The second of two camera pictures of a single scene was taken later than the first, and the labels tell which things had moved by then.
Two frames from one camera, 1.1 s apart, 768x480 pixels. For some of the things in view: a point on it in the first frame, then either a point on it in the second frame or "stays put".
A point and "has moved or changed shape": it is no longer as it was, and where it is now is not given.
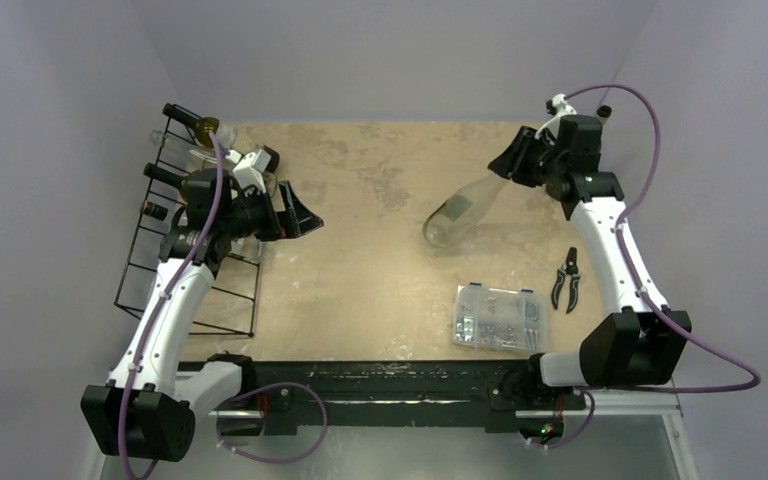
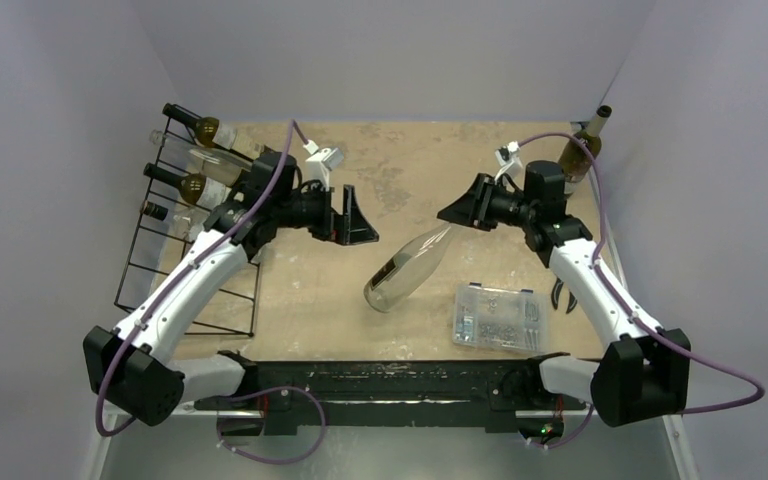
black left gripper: [296, 220] to [349, 228]
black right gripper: [524, 155] to [481, 203]
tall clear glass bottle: [461, 209] has moved or changed shape
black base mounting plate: [464, 395] stays put
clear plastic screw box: [500, 318] stays put
